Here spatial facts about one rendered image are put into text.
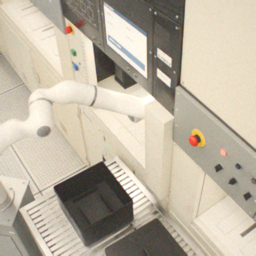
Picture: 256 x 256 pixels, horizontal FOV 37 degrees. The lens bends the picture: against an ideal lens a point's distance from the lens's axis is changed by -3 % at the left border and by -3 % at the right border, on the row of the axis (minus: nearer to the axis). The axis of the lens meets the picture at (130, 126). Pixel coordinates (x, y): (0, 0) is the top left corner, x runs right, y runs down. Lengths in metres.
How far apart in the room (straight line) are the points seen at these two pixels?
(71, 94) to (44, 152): 1.70
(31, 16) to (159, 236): 2.05
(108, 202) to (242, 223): 0.66
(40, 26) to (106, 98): 1.48
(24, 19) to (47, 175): 1.21
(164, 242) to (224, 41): 0.99
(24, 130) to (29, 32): 1.46
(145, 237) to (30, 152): 1.71
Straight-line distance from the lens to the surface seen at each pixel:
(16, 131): 1.69
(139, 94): 2.28
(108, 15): 1.59
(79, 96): 1.60
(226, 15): 1.06
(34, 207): 2.06
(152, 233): 1.80
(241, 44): 1.05
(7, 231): 2.13
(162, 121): 1.45
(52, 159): 3.18
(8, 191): 2.14
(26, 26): 3.08
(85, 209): 1.99
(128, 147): 2.06
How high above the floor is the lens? 2.47
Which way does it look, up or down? 48 degrees down
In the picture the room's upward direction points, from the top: 3 degrees counter-clockwise
